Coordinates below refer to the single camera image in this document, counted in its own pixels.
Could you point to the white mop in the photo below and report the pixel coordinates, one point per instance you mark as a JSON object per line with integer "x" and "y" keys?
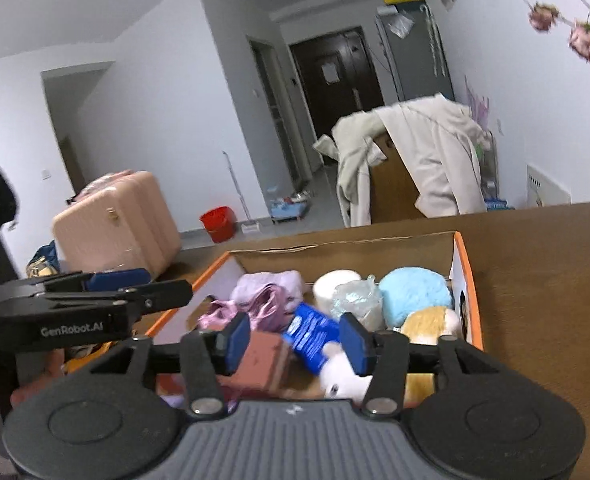
{"x": 240, "y": 195}

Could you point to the red bucket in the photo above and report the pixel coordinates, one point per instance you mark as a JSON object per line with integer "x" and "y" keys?
{"x": 218, "y": 225}

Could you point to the clear plastic pouch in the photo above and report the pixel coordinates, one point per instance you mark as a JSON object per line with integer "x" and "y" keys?
{"x": 401, "y": 25}

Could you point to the purple wall sticker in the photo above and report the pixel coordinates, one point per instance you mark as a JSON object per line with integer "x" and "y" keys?
{"x": 477, "y": 100}

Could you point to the wall switch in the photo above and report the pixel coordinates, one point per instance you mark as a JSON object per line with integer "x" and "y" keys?
{"x": 46, "y": 174}

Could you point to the layered pink sponge block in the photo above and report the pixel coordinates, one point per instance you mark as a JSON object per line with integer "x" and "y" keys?
{"x": 262, "y": 365}

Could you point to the lavender knitted cloth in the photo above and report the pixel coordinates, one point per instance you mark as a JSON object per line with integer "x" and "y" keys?
{"x": 265, "y": 285}

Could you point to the white cylinder sponge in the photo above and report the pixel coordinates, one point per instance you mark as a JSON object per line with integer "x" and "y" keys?
{"x": 332, "y": 285}

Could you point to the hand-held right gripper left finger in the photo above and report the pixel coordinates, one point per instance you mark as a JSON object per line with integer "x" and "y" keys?
{"x": 230, "y": 342}

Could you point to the brown cardboard box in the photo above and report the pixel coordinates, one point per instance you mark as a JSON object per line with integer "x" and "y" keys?
{"x": 397, "y": 185}

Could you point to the pink suitcase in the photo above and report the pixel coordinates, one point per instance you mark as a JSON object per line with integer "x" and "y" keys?
{"x": 115, "y": 225}

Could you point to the translucent pale green squishy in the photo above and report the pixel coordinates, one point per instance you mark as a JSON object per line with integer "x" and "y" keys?
{"x": 357, "y": 302}

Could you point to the purple satin bow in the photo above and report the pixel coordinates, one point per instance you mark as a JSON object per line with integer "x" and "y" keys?
{"x": 220, "y": 317}
{"x": 270, "y": 310}

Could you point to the dark entrance door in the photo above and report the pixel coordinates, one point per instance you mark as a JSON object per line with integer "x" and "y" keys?
{"x": 337, "y": 85}

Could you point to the blue floor tray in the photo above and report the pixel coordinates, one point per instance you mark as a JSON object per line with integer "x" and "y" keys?
{"x": 290, "y": 210}

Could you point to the grey refrigerator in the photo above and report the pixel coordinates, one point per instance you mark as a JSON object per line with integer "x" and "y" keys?
{"x": 415, "y": 55}

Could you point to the red cardboard shoebox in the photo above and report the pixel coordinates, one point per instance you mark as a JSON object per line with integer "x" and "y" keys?
{"x": 467, "y": 305}

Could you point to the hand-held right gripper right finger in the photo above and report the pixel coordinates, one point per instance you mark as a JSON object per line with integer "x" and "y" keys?
{"x": 357, "y": 345}

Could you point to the white paper notice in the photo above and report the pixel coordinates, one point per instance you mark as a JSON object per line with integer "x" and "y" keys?
{"x": 331, "y": 73}

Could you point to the orange leather strip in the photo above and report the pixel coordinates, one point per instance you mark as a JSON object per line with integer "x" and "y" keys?
{"x": 87, "y": 357}

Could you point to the white plush toy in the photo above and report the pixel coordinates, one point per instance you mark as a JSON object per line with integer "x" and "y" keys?
{"x": 342, "y": 380}

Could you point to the grey interior door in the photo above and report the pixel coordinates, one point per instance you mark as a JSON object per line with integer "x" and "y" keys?
{"x": 275, "y": 110}

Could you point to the person's left hand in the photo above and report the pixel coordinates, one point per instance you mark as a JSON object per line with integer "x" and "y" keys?
{"x": 55, "y": 367}

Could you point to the blue printed packet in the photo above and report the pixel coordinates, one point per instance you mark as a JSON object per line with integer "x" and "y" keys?
{"x": 312, "y": 335}

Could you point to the blue plush toy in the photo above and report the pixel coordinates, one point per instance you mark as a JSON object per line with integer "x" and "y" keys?
{"x": 415, "y": 295}

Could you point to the yellow plush toy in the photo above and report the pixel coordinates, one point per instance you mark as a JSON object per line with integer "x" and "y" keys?
{"x": 430, "y": 325}

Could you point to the beige coat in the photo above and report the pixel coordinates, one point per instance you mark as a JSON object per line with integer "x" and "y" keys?
{"x": 440, "y": 155}

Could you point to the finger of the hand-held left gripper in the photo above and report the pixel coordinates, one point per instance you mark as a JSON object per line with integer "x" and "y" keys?
{"x": 160, "y": 295}
{"x": 120, "y": 279}

